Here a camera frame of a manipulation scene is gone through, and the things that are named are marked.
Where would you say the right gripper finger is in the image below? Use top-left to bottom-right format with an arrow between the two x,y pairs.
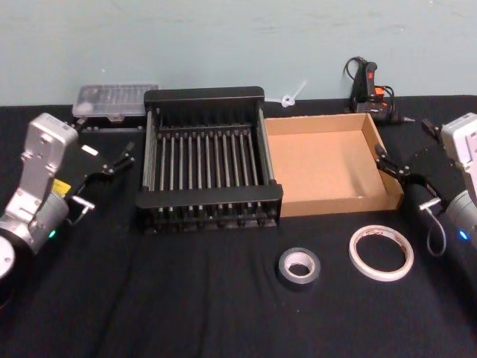
421,118 -> 443,140
373,142 -> 411,182

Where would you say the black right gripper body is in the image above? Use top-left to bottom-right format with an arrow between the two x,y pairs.
405,143 -> 454,204

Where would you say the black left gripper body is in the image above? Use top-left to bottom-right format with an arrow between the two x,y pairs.
55,140 -> 115,198

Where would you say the white tape roll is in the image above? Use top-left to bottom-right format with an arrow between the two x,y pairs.
348,224 -> 415,283

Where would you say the silver tape roll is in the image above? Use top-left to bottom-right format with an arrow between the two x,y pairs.
277,246 -> 322,293

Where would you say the clear plastic case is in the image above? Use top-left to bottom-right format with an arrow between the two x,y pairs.
72,84 -> 160,122

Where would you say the shallow brown cardboard tray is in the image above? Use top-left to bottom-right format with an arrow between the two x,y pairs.
263,113 -> 405,219

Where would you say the black rack with steel bars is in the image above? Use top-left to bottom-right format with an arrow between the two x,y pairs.
134,86 -> 284,236

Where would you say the black table cloth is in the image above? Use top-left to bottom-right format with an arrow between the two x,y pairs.
0,95 -> 477,358

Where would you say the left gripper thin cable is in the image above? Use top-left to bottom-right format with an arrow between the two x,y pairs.
69,195 -> 96,227

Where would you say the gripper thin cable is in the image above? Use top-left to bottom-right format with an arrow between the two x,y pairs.
69,195 -> 96,227
419,198 -> 448,257

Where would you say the right gripper thin cable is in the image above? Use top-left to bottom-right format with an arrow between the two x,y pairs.
419,198 -> 448,257

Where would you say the black corded tool red switch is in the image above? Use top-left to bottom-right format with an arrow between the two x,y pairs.
344,56 -> 416,126

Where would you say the pale wall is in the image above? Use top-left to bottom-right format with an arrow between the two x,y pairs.
0,0 -> 477,109

